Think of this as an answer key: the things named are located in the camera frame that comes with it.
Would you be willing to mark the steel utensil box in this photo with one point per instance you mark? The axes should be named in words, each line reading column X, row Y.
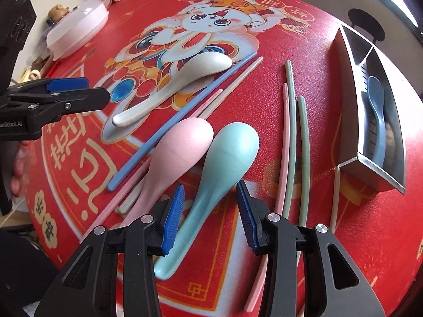
column 347, row 72

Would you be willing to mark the beige chopstick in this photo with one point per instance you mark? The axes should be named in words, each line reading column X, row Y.
column 238, row 81
column 335, row 198

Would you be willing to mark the white spoon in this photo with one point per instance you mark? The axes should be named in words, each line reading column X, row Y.
column 198, row 66

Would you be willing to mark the blue spoon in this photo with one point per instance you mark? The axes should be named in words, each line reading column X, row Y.
column 375, row 105

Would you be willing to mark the person's left hand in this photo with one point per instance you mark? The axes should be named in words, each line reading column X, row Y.
column 19, row 165

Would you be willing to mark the white lidded container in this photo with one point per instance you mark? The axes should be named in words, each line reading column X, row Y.
column 76, row 29

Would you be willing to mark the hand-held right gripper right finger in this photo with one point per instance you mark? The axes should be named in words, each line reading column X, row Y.
column 247, row 216

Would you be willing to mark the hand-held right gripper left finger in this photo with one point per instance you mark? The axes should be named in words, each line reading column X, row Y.
column 173, row 219

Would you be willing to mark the red printed table mat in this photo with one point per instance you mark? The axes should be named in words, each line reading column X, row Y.
column 330, row 112

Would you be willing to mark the pink spoon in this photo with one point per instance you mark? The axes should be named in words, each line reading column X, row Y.
column 178, row 152

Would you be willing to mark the green chopstick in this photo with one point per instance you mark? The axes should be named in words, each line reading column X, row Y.
column 293, row 138
column 308, row 158

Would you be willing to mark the dark cloth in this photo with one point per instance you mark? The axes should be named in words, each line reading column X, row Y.
column 19, row 270

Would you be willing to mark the teal spoon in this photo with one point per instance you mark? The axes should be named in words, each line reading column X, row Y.
column 228, row 155

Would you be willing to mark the brown figurine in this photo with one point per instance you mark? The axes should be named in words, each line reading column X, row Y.
column 58, row 12

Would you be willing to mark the pink chopstick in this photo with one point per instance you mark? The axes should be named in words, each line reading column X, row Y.
column 211, row 99
column 286, row 122

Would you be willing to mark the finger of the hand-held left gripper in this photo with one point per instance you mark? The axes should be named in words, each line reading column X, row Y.
column 86, row 97
column 67, row 84

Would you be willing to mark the blue chopstick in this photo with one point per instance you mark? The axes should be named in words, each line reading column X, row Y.
column 148, row 153

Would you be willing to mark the black round stool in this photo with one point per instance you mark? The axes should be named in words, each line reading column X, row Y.
column 363, row 19

